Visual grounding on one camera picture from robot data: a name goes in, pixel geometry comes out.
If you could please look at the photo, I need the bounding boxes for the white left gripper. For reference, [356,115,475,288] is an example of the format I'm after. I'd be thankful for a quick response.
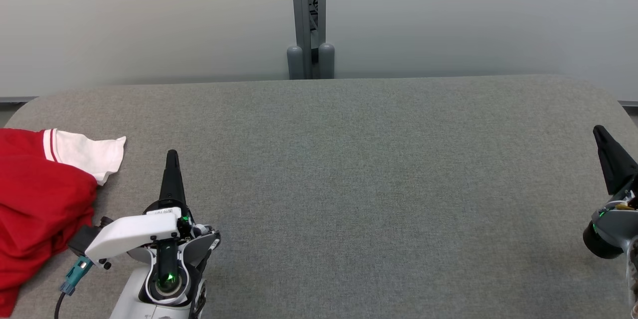
[85,150,195,263]

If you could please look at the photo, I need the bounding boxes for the grey partition post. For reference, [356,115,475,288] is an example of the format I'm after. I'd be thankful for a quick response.
[287,0,335,80]

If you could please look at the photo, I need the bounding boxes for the red basketball jersey white sleeves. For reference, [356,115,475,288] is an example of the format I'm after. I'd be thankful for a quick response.
[0,128,127,318]

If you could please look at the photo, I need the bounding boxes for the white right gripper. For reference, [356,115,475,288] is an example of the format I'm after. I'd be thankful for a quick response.
[592,125,638,212]

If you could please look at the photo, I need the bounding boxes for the black cable with teal connector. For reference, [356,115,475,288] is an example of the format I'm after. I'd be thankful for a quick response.
[54,256,94,319]

